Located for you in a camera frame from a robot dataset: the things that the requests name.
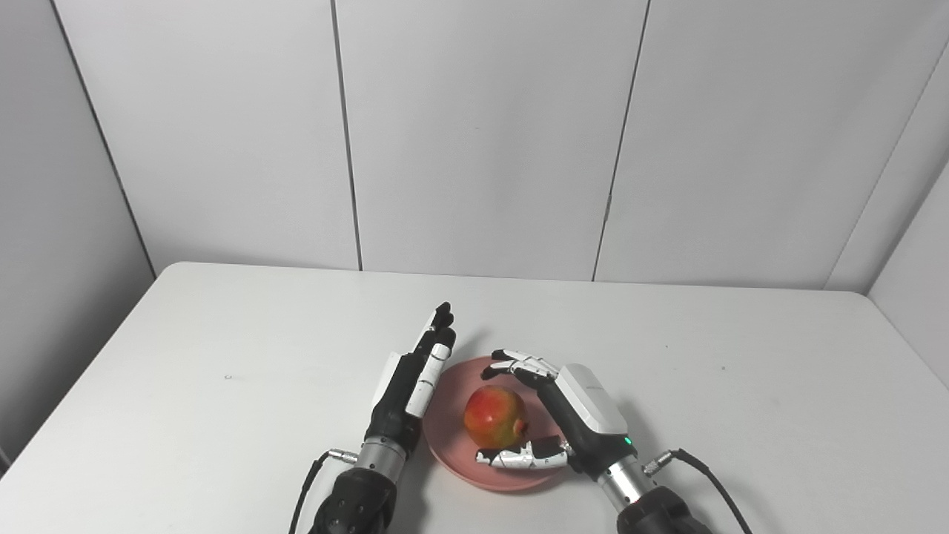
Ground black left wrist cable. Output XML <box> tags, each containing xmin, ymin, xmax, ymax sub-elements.
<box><xmin>288</xmin><ymin>448</ymin><xmax>359</xmax><ymax>534</ymax></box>

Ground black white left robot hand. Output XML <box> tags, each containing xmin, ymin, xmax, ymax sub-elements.
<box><xmin>364</xmin><ymin>302</ymin><xmax>457</xmax><ymax>455</ymax></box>

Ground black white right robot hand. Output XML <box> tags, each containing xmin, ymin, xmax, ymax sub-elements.
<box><xmin>475</xmin><ymin>349</ymin><xmax>639</xmax><ymax>476</ymax></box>

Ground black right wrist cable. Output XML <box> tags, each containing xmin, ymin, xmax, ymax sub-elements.
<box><xmin>643</xmin><ymin>449</ymin><xmax>754</xmax><ymax>534</ymax></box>

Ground red yellow pomegranate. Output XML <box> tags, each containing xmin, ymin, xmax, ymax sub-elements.
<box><xmin>463</xmin><ymin>385</ymin><xmax>529</xmax><ymax>450</ymax></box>

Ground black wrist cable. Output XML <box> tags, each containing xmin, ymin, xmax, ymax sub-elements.
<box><xmin>643</xmin><ymin>449</ymin><xmax>754</xmax><ymax>534</ymax></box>
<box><xmin>288</xmin><ymin>448</ymin><xmax>359</xmax><ymax>534</ymax></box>

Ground pink round plate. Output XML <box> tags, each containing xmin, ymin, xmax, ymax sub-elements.
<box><xmin>422</xmin><ymin>356</ymin><xmax>576</xmax><ymax>492</ymax></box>

